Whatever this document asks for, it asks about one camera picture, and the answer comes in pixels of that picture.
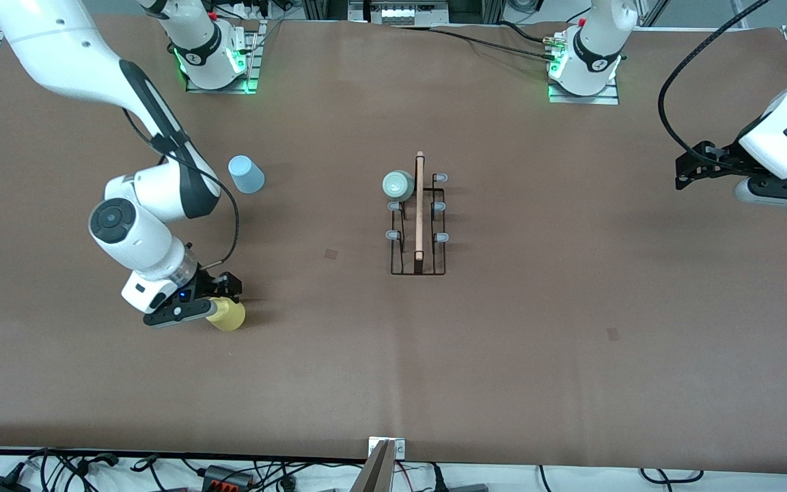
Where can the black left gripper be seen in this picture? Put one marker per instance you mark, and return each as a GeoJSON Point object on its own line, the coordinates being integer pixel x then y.
{"type": "Point", "coordinates": [724, 162]}

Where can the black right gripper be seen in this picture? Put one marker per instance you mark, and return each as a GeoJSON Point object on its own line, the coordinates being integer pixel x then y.
{"type": "Point", "coordinates": [208, 282]}

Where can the yellow plastic cup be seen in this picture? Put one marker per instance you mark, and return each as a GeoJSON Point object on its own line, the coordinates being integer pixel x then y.
{"type": "Point", "coordinates": [229, 318]}

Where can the pale green plastic cup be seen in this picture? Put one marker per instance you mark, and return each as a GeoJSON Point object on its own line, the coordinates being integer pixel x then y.
{"type": "Point", "coordinates": [398, 186]}

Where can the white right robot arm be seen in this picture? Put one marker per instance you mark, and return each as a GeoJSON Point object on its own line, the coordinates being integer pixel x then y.
{"type": "Point", "coordinates": [59, 61]}

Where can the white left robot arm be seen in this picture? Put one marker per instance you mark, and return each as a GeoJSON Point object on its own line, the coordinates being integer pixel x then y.
{"type": "Point", "coordinates": [598, 48]}

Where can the light blue plastic cup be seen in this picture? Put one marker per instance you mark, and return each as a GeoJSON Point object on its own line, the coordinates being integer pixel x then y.
{"type": "Point", "coordinates": [246, 174]}

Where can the brown table cover mat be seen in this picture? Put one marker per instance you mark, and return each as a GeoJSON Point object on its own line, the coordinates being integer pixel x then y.
{"type": "Point", "coordinates": [571, 273]}

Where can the black orange connector box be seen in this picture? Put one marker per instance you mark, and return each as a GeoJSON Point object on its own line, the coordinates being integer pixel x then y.
{"type": "Point", "coordinates": [226, 476]}

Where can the black power adapter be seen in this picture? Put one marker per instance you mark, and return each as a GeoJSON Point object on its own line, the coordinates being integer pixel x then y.
{"type": "Point", "coordinates": [1, 485]}

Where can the white power strip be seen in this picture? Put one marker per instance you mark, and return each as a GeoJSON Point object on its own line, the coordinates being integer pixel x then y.
{"type": "Point", "coordinates": [400, 12]}

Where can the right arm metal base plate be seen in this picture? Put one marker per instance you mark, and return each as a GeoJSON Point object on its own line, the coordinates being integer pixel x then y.
{"type": "Point", "coordinates": [223, 89]}

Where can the grey metal mount bar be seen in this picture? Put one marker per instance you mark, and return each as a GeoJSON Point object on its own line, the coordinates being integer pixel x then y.
{"type": "Point", "coordinates": [376, 475]}

